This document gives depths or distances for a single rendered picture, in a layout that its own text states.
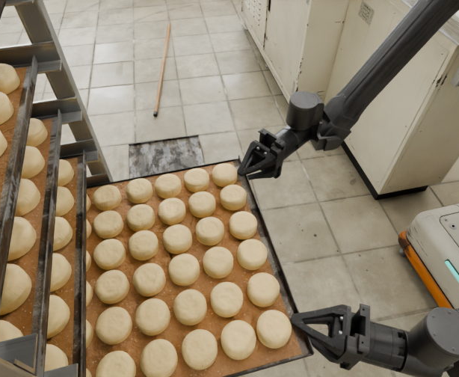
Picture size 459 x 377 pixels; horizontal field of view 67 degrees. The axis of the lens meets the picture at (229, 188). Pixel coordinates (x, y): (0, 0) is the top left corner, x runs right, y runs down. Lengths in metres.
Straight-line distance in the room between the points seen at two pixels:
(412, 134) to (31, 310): 1.42
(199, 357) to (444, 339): 0.31
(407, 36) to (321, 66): 1.32
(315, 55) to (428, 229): 1.02
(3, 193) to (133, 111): 1.98
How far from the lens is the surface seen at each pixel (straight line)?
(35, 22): 0.57
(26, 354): 0.31
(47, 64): 0.58
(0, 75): 0.54
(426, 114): 1.52
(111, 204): 0.68
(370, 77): 0.76
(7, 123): 0.49
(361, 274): 1.65
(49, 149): 0.58
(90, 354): 0.59
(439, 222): 1.57
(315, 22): 1.90
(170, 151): 2.00
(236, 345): 0.53
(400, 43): 0.75
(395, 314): 1.63
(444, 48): 1.42
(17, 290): 0.43
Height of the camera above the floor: 1.40
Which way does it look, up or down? 51 degrees down
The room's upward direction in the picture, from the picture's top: straight up
